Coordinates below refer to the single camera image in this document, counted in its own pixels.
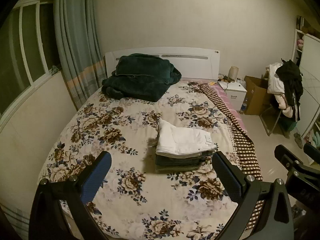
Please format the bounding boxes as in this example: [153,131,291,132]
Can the white bed headboard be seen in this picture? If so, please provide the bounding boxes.
[105,47,220,80]

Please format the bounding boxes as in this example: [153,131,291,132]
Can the green striped curtain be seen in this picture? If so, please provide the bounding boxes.
[54,0,107,108]

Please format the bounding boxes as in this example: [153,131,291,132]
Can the white pants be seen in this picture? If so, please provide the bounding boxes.
[156,119,217,159]

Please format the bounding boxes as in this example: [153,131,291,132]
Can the checkered brown bed sheet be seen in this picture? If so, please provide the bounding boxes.
[186,78,264,230]

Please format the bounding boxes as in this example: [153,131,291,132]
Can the floral fleece bed blanket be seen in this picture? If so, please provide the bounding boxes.
[39,82,243,239]

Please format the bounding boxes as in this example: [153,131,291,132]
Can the white wardrobe shelf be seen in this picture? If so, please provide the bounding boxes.
[292,16,319,146]

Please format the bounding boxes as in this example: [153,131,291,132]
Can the dark green folded blanket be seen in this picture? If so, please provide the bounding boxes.
[101,53,182,102]

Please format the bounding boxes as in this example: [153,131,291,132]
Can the chair with clothes pile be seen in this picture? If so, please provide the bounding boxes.
[260,60,304,137]

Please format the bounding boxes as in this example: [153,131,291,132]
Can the white bedside table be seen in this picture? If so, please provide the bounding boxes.
[218,81,247,111]

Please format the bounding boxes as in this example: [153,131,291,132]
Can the cardboard box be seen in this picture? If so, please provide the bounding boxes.
[244,76,271,115]

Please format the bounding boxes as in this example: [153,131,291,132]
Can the dark folded pants stack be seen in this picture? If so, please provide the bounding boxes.
[155,151,214,172]

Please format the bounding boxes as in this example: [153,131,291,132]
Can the cylindrical bedside lamp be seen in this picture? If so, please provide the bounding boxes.
[228,66,239,82]

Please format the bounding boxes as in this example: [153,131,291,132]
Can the white framed window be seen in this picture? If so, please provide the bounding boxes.
[1,0,59,127]

